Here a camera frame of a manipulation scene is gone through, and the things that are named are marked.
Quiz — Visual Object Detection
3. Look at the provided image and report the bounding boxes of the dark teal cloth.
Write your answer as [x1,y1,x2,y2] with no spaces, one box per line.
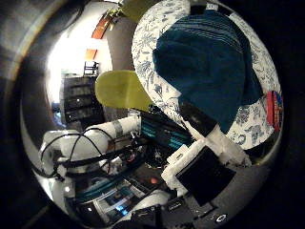
[152,10,265,135]

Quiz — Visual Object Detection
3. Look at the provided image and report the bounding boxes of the black device with teal lights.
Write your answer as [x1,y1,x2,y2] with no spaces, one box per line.
[139,111,193,151]

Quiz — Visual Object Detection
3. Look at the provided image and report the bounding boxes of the blue floral white tablecloth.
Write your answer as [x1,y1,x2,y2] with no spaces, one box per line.
[131,0,283,151]

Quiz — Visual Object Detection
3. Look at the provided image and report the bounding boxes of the black shelf unit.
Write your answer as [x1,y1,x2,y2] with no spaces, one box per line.
[60,74,106,128]

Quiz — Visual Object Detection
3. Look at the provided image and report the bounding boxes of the black cable bundle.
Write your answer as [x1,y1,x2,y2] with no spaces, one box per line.
[39,127,117,179]

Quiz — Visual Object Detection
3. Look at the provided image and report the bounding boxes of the orange wall board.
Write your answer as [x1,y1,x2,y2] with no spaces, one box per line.
[91,13,112,41]

